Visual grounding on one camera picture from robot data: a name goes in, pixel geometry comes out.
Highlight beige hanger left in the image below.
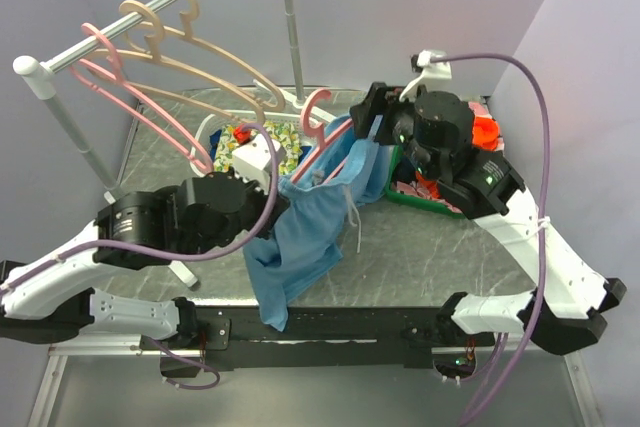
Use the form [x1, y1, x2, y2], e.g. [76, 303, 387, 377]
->
[89, 0, 266, 123]

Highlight orange garment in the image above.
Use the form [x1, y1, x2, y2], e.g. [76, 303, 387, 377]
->
[472, 116, 500, 151]

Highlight aluminium frame rail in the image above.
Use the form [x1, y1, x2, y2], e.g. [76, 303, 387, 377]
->
[48, 334, 142, 356]

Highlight beige hanger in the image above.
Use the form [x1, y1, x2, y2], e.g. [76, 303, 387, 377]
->
[123, 0, 286, 112]
[89, 0, 266, 123]

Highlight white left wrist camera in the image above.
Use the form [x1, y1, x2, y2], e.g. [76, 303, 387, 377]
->
[231, 134, 272, 191]

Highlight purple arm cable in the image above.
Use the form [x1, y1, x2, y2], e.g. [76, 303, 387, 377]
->
[439, 52, 552, 427]
[0, 121, 281, 391]

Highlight white plastic laundry basket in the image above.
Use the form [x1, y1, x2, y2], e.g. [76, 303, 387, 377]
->
[195, 112, 315, 165]

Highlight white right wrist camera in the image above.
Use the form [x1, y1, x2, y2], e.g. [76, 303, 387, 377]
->
[399, 50, 452, 101]

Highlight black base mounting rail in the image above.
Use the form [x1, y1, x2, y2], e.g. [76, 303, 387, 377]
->
[164, 306, 495, 371]

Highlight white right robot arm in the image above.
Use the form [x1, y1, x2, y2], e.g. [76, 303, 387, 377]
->
[349, 82, 626, 356]

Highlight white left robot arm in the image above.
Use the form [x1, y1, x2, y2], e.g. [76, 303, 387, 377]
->
[1, 171, 289, 349]

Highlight white metal clothes rack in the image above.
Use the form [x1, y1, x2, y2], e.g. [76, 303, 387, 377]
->
[13, 0, 306, 289]

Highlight lemon print cloth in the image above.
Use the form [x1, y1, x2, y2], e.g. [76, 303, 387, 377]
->
[212, 120, 303, 176]

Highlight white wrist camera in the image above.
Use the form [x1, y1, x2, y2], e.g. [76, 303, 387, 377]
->
[231, 134, 272, 191]
[399, 50, 452, 101]

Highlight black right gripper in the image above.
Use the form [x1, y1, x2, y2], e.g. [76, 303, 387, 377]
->
[348, 81, 439, 182]

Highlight green plastic tray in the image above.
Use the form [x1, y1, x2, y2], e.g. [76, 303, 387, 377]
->
[384, 147, 463, 219]

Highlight navy pink floral garment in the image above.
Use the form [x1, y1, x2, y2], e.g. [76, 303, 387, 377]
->
[388, 101, 505, 216]

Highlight light blue shorts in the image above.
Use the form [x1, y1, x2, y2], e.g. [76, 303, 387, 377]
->
[243, 130, 393, 332]

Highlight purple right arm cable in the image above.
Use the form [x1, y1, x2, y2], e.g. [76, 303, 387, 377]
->
[439, 52, 552, 427]

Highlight pink hanger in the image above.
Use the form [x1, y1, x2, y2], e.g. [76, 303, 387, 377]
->
[291, 88, 353, 183]
[70, 22, 213, 175]

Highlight beige hanger right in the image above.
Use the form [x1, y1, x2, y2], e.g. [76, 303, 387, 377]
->
[123, 0, 286, 112]

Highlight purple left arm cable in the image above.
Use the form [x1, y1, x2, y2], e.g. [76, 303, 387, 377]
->
[0, 121, 281, 391]

